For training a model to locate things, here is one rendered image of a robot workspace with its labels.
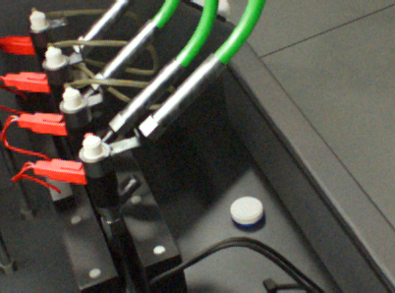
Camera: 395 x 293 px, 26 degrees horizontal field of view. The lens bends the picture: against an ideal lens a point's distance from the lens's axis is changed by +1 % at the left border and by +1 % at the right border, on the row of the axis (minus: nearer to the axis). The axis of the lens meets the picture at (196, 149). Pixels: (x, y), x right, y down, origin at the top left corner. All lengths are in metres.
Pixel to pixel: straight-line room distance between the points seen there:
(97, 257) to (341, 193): 0.26
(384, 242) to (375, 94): 1.76
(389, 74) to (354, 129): 0.28
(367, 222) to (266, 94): 0.24
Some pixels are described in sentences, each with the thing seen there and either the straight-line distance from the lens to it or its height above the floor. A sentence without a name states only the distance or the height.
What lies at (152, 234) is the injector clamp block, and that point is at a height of 0.98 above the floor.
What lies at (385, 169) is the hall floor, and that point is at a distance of 2.34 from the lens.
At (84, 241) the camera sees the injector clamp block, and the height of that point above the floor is 0.98.
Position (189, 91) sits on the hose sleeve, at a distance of 0.76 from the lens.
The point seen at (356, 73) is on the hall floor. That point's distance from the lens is 2.68.
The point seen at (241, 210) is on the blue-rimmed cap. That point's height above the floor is 0.84.
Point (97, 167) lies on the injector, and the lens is 0.77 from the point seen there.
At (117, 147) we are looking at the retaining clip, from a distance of 0.78.
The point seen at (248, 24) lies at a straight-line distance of 0.75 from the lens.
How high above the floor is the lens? 1.58
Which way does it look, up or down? 40 degrees down
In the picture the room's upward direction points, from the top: 9 degrees counter-clockwise
